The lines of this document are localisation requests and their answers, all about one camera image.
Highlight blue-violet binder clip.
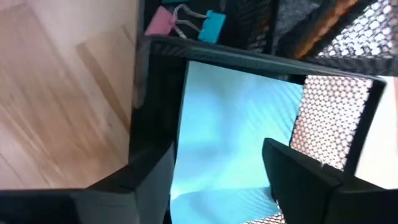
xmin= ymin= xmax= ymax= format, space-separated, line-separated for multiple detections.
xmin=144 ymin=4 xmax=187 ymax=40

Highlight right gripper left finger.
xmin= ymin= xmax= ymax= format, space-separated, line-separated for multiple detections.
xmin=88 ymin=142 xmax=175 ymax=224

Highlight green sticky note pad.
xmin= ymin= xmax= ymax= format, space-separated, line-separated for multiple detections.
xmin=169 ymin=60 xmax=305 ymax=224

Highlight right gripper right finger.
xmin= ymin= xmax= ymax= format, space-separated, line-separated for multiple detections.
xmin=262 ymin=138 xmax=343 ymax=224

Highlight black mesh desk organizer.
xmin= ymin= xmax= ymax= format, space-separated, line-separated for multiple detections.
xmin=127 ymin=0 xmax=398 ymax=224

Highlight orange pencil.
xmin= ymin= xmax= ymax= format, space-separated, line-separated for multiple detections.
xmin=292 ymin=0 xmax=361 ymax=60

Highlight teal binder clip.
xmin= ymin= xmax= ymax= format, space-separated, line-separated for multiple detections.
xmin=183 ymin=9 xmax=228 ymax=45

